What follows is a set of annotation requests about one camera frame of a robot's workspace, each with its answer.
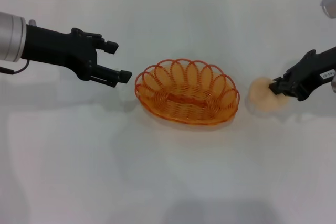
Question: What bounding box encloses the orange wire basket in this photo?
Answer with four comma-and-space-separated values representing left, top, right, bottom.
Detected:
134, 58, 240, 126

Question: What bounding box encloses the left arm connector cable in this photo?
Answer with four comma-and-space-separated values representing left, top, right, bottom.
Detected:
0, 19, 37, 75

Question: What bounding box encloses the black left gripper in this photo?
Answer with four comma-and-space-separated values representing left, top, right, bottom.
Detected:
20, 24, 133, 88

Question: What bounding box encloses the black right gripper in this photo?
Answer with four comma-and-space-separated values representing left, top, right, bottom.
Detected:
268, 46, 336, 102

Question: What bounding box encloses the round pale bread bun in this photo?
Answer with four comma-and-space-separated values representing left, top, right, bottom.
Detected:
247, 76, 288, 113

